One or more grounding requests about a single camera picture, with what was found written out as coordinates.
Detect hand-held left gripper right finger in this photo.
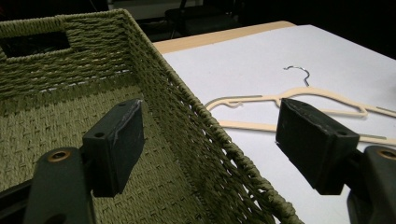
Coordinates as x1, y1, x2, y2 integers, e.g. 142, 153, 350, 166
275, 97, 361, 196

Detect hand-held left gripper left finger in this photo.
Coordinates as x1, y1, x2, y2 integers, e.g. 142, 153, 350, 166
81, 98, 146, 198

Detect beige clothes hanger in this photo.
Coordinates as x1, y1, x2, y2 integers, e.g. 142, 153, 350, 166
205, 64, 396, 147

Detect green woven basket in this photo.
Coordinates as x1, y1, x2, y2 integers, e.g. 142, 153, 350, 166
0, 8, 305, 224

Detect white table cover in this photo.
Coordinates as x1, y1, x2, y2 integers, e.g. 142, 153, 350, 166
162, 24, 396, 224

